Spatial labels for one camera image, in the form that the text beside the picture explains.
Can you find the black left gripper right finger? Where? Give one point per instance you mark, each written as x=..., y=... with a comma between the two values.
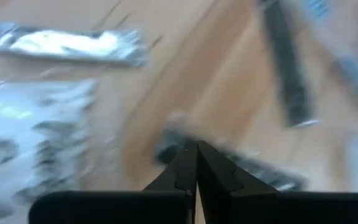
x=225, y=186

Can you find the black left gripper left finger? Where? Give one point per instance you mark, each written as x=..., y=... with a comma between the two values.
x=172, y=186

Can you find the clear bagged vanity pack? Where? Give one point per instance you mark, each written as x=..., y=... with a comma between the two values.
x=26, y=140

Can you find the small silver item packet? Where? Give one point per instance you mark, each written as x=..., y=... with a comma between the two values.
x=67, y=45

